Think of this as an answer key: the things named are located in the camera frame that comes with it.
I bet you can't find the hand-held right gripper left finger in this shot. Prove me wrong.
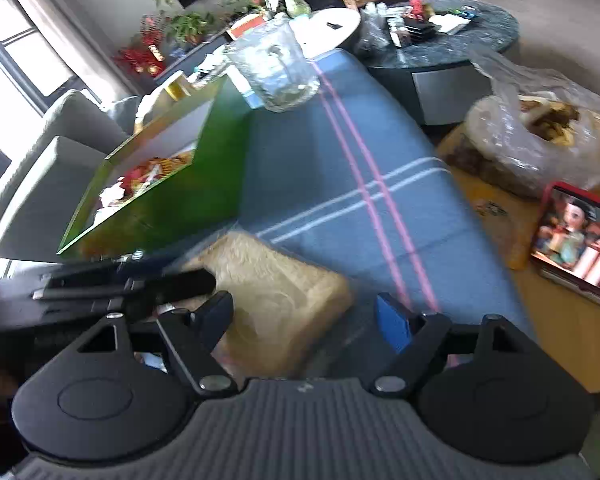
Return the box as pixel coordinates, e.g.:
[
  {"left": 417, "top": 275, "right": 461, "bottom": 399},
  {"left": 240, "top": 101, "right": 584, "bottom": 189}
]
[{"left": 77, "top": 291, "right": 237, "bottom": 397}]

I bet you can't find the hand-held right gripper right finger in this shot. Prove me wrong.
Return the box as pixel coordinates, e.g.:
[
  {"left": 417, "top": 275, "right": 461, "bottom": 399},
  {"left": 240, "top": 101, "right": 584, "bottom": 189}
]
[{"left": 372, "top": 294, "right": 536, "bottom": 397}]

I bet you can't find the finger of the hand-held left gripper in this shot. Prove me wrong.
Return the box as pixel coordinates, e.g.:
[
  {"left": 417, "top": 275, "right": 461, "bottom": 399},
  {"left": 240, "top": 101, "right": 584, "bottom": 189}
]
[
  {"left": 42, "top": 254, "right": 182, "bottom": 288},
  {"left": 32, "top": 269, "right": 217, "bottom": 311}
]

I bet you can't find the beige bread packet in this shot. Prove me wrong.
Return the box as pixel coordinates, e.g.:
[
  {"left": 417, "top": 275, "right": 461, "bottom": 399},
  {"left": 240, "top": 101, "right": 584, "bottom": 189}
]
[{"left": 182, "top": 231, "right": 353, "bottom": 378}]

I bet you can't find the green cardboard box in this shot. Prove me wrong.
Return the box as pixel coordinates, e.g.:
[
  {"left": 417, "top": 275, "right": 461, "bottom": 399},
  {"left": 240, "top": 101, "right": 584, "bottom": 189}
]
[{"left": 56, "top": 72, "right": 253, "bottom": 261}]

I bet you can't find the red snack packet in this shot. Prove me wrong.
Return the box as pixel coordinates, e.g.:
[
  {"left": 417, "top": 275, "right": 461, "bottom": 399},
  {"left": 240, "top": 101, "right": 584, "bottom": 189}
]
[{"left": 111, "top": 162, "right": 156, "bottom": 196}]

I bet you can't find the orange snack packet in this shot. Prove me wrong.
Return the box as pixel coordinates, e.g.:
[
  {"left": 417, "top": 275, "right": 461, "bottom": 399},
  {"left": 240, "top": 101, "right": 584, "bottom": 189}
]
[{"left": 147, "top": 154, "right": 195, "bottom": 177}]

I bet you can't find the grey armchair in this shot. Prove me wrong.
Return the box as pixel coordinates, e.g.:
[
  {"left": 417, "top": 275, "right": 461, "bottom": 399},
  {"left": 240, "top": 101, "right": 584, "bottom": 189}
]
[{"left": 0, "top": 89, "right": 146, "bottom": 263}]

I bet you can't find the blue striped tablecloth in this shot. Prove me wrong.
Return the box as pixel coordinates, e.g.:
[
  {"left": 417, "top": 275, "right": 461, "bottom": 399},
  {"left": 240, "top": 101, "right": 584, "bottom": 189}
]
[{"left": 180, "top": 47, "right": 536, "bottom": 381}]

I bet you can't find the yellow wooden side table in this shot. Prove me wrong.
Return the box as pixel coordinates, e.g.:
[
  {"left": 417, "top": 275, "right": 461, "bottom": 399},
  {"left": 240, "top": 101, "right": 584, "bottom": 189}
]
[{"left": 435, "top": 125, "right": 600, "bottom": 393}]

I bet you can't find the red tin with doll picture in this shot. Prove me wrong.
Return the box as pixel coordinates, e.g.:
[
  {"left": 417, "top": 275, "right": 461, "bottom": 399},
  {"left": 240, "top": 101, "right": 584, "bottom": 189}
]
[{"left": 530, "top": 181, "right": 600, "bottom": 313}]

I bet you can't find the red flower plant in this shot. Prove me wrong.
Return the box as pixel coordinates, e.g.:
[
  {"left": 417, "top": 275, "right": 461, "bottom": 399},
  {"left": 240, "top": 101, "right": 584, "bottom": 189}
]
[{"left": 112, "top": 15, "right": 168, "bottom": 78}]

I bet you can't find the beige curtain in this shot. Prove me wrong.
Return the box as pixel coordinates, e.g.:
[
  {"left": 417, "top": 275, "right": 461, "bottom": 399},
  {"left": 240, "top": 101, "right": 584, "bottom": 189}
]
[{"left": 5, "top": 0, "right": 141, "bottom": 106}]

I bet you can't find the clear glass pitcher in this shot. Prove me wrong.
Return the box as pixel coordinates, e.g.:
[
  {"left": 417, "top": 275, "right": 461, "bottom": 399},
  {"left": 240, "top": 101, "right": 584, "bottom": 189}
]
[{"left": 223, "top": 17, "right": 321, "bottom": 113}]

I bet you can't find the clear plastic bag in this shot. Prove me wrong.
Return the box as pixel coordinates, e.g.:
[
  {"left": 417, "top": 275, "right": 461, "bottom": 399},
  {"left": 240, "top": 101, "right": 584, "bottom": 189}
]
[{"left": 462, "top": 50, "right": 600, "bottom": 198}]

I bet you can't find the potted green plant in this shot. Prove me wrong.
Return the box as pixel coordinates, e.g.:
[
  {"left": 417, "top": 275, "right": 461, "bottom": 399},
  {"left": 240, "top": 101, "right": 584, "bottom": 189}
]
[{"left": 170, "top": 10, "right": 216, "bottom": 46}]

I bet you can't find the dark framed window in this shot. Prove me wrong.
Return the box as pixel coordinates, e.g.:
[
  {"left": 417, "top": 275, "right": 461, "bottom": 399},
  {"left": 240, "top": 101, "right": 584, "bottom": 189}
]
[{"left": 0, "top": 0, "right": 81, "bottom": 111}]

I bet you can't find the orange box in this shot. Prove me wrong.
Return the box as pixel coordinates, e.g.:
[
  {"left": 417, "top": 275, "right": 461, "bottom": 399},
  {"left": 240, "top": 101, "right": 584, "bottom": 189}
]
[{"left": 226, "top": 14, "right": 266, "bottom": 41}]

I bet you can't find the dark round table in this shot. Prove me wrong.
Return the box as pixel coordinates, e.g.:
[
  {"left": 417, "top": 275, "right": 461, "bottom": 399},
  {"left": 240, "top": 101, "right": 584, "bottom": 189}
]
[{"left": 352, "top": 0, "right": 521, "bottom": 126}]

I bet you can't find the white round table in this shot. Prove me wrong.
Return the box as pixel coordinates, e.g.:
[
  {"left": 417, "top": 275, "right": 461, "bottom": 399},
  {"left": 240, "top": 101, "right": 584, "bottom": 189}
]
[{"left": 227, "top": 8, "right": 362, "bottom": 61}]

